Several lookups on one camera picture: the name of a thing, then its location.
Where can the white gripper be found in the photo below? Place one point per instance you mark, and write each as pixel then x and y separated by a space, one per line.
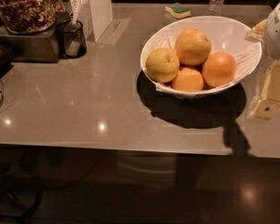
pixel 278 32

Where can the right orange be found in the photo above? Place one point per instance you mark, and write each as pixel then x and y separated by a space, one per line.
pixel 219 69

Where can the orange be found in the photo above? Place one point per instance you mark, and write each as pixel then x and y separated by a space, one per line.
pixel 192 47
pixel 188 79
pixel 219 69

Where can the white bowl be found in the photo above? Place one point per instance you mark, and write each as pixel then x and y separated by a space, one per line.
pixel 225 34

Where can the top orange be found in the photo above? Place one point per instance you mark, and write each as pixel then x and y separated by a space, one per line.
pixel 192 47

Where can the bottom middle orange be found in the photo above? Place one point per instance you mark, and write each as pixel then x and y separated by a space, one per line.
pixel 188 79

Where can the yellow green sponge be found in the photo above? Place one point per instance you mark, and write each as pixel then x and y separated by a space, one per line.
pixel 177 11

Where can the yellow citrus fruit left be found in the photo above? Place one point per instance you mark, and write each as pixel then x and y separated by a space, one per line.
pixel 162 65

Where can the white box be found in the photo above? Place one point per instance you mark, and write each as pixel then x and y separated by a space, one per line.
pixel 96 15

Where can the white tag spoon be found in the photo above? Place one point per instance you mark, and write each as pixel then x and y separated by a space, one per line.
pixel 74 16

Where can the black mesh cup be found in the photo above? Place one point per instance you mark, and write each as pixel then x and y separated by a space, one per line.
pixel 60 35

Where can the dark metal stand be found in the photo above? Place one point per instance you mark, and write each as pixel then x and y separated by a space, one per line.
pixel 41 47

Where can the glass jar of nuts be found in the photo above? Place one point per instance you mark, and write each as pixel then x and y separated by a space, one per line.
pixel 22 17

